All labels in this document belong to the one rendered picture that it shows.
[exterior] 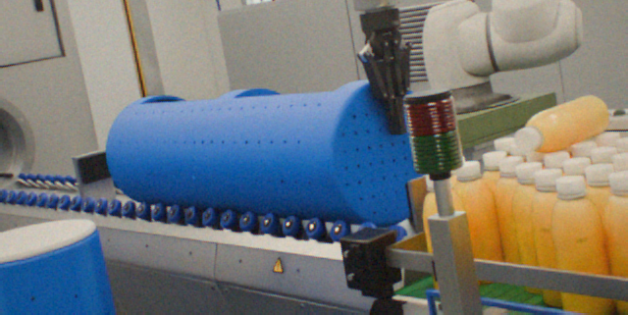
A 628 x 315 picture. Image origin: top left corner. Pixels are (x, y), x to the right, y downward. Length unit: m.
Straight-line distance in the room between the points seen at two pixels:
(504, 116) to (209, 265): 0.80
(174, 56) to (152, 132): 5.19
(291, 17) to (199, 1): 3.16
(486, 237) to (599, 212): 0.25
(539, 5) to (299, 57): 2.29
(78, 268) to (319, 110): 0.55
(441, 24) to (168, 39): 5.15
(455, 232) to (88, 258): 0.90
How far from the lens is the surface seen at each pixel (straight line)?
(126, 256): 2.50
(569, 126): 1.57
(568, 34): 2.37
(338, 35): 4.23
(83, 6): 7.15
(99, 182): 2.86
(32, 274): 1.87
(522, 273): 1.39
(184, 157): 2.13
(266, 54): 4.70
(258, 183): 1.92
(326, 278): 1.85
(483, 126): 2.30
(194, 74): 7.52
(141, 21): 3.10
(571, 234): 1.35
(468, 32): 2.40
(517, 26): 2.35
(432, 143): 1.19
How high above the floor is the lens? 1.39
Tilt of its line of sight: 8 degrees down
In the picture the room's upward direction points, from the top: 10 degrees counter-clockwise
